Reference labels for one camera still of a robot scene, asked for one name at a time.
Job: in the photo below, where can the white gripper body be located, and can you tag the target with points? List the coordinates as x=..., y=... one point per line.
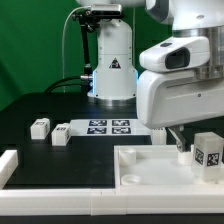
x=169, y=92

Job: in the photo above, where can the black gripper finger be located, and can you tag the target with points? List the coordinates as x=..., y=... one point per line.
x=180, y=140

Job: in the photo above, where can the white square tabletop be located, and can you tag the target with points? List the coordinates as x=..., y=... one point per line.
x=156, y=165

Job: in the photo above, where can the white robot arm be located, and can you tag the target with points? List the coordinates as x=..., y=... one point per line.
x=192, y=18

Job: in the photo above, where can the white base tag plate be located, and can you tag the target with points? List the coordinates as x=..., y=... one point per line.
x=107, y=127

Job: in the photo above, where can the white U-shaped obstacle fence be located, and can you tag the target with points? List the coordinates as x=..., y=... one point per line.
x=120, y=200

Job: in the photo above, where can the black camera stand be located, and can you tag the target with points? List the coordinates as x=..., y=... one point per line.
x=88, y=24

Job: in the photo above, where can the silver camera on stand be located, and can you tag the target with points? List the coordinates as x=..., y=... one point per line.
x=106, y=9

